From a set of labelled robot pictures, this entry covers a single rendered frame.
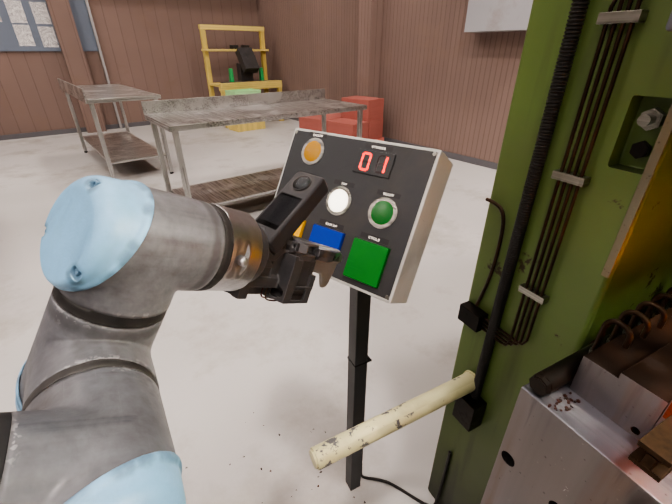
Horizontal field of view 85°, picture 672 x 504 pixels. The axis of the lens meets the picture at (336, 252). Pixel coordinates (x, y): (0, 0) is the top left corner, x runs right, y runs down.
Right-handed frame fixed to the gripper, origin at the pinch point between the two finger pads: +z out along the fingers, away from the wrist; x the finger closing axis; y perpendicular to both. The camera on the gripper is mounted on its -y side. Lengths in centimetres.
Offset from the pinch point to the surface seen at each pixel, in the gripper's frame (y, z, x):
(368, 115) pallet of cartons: -171, 408, -274
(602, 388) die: 5.9, 13.1, 38.6
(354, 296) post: 11.1, 29.4, -9.5
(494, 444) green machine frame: 36, 54, 28
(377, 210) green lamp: -8.9, 10.6, -0.8
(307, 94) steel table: -126, 246, -248
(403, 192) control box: -13.2, 11.0, 2.8
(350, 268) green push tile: 2.8, 10.2, -2.3
